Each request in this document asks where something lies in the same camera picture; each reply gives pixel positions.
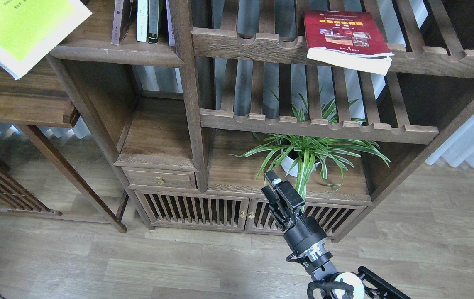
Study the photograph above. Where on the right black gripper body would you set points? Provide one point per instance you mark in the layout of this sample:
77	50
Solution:
285	204

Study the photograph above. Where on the yellow green book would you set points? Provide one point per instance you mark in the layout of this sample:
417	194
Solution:
30	29

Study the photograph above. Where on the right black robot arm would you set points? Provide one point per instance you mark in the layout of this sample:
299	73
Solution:
306	239

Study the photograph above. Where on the dark wooden bookshelf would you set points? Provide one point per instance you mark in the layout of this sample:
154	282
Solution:
173	120

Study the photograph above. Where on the dark green upright book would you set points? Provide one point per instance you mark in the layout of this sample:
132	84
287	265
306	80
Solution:
155	12

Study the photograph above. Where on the green spider plant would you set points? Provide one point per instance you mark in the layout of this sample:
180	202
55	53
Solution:
307	151

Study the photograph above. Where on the white plant pot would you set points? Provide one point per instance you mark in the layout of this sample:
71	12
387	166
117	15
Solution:
293	162

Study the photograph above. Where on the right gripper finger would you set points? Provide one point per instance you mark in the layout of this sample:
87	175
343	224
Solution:
272	178

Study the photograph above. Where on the wooden side table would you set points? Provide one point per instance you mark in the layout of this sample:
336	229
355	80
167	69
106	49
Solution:
40	100

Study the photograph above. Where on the pale upright book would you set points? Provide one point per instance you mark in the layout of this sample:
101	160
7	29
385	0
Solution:
171	36

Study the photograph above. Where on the red book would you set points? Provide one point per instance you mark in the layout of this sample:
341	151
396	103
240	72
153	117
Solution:
345	39

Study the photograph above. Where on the dark brown book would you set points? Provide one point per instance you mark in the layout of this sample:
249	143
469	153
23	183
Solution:
125	12

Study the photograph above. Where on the white upright book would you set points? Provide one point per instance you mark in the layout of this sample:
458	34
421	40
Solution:
142	20

